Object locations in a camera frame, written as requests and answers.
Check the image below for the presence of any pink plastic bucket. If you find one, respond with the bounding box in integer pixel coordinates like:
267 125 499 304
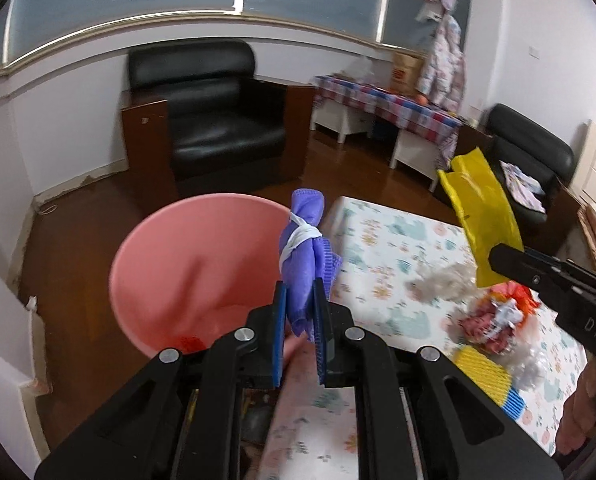
108 192 339 366

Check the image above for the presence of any white desk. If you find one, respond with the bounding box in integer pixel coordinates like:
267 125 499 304
310 97 446 192

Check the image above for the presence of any patterned cloth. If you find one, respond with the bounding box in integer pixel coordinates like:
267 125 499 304
500 160 546 211

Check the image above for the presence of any yellow plastic bag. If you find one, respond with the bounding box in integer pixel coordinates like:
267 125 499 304
437 146 525 288

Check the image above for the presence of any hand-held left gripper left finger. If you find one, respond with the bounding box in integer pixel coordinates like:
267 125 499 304
35 280 289 480

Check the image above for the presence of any purple cloth bundle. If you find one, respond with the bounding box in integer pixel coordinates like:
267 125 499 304
279 188 343 341

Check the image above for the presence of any hanging patterned jacket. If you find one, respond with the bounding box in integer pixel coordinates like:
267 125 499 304
418 12 466 111

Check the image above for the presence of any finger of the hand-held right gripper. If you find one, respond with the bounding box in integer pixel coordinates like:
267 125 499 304
488 243 586 313
525 252 596 301

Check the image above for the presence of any checked tablecloth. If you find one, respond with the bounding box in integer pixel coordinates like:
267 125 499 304
314 74 466 168

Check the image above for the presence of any clear plastic bag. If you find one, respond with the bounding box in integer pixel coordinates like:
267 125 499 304
350 57 379 86

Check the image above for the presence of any black leather armchair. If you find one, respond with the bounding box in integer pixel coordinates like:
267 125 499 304
458 103 579 256
120 38 315 196

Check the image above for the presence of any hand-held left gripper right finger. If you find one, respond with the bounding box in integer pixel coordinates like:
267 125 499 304
312 277 564 480

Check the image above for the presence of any red foam net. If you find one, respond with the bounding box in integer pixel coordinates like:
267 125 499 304
175 334 206 353

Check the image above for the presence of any purple white cloth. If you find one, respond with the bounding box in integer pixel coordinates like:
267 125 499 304
458 287 524 346

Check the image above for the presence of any clear plastic wrap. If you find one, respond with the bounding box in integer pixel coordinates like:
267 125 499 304
510 330 551 391

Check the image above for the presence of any floral table cover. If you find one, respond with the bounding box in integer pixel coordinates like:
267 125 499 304
258 196 591 480

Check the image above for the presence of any person's right hand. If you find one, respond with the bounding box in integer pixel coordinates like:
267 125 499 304
558 355 596 456

